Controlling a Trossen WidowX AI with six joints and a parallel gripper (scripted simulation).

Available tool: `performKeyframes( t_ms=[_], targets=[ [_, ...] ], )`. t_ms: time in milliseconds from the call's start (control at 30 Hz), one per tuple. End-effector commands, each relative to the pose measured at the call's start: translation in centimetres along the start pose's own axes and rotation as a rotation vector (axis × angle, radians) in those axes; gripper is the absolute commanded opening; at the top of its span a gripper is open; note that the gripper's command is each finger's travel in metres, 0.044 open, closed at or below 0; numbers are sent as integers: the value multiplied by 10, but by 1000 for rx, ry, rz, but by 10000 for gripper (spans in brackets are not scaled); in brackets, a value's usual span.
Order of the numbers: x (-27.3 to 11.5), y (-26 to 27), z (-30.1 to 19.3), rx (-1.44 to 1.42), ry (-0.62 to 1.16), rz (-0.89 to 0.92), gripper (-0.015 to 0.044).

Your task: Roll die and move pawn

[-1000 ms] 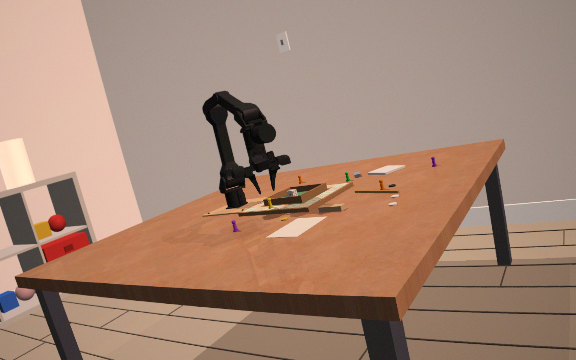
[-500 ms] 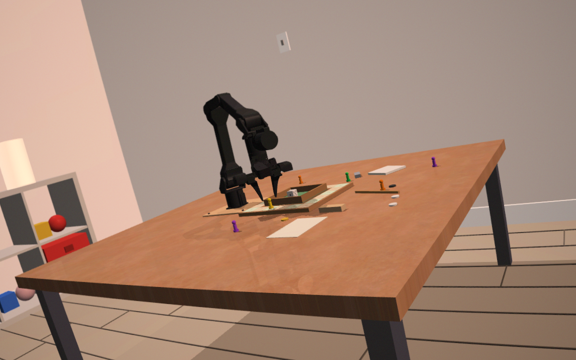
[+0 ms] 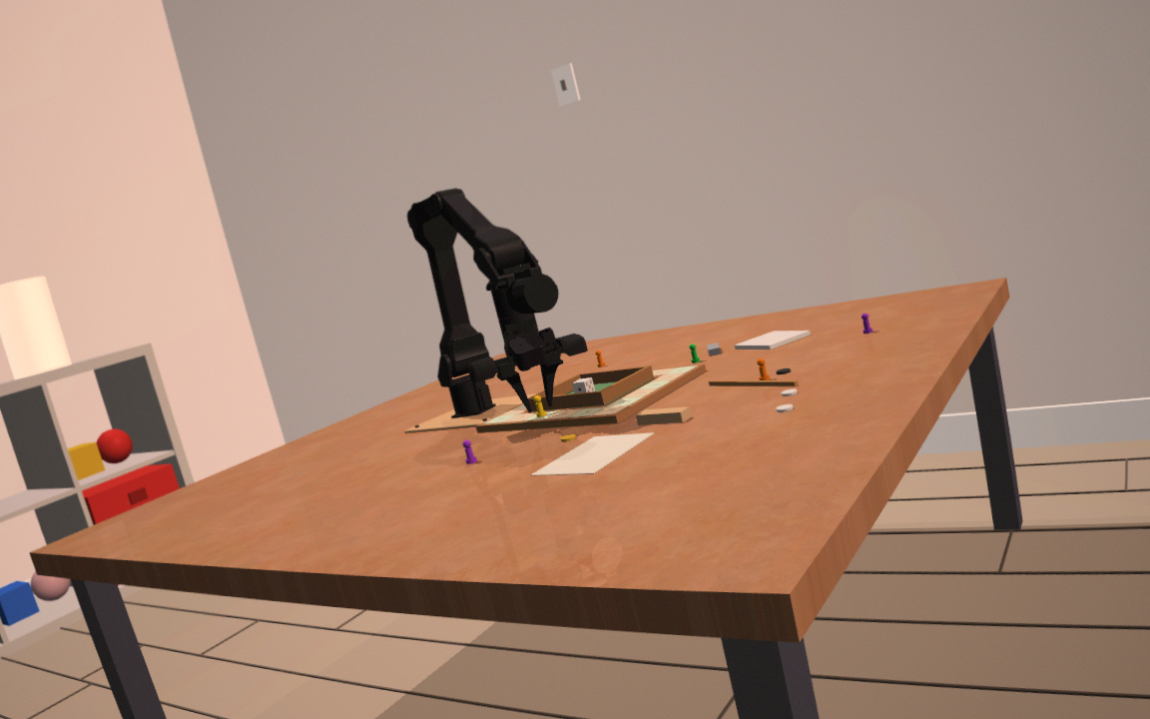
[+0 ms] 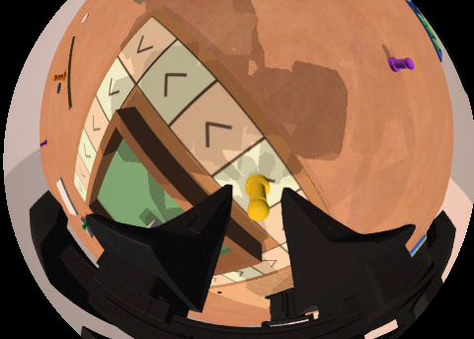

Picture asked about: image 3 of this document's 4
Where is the pale pink flat square tile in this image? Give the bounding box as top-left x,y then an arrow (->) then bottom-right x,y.
734,331 -> 811,350

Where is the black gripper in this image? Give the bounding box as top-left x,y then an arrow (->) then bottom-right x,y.
467,314 -> 588,412

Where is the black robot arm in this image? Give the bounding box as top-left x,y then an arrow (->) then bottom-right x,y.
407,188 -> 558,418

